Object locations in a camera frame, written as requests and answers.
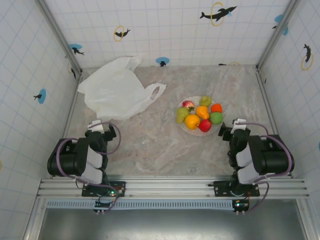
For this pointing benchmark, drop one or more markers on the green apple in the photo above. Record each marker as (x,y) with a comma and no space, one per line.
(216,118)

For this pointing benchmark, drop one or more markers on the orange tangerine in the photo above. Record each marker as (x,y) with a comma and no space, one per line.
(216,108)

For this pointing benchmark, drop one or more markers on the yellow pear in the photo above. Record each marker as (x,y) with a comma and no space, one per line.
(202,111)

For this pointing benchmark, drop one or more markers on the pink red apple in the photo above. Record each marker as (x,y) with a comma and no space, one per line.
(188,104)

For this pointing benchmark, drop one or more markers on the large green pear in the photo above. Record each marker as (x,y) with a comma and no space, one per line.
(181,115)

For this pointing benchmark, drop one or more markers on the white plastic bag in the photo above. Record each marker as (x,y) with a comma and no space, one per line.
(112,87)

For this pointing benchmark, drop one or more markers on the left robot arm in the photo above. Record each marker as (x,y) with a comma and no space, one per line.
(67,160)

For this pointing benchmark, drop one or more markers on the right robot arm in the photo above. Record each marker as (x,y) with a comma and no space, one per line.
(272,157)

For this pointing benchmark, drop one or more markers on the white plate with blue grid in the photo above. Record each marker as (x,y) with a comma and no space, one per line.
(195,132)

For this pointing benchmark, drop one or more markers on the grey metal sheet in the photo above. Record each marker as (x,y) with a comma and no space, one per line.
(175,225)

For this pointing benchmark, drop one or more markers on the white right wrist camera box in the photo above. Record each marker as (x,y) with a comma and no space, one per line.
(240,126)

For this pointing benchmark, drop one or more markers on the aluminium side rail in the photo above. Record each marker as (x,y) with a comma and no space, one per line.
(73,100)
(267,100)

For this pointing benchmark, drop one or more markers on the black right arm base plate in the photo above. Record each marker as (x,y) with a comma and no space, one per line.
(221,187)

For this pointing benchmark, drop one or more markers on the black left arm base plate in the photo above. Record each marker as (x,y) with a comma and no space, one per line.
(117,187)

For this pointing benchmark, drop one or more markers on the aluminium mounting rail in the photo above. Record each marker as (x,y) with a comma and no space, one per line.
(162,187)

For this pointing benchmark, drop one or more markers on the aluminium frame post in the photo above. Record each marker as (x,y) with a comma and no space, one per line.
(60,37)
(277,37)

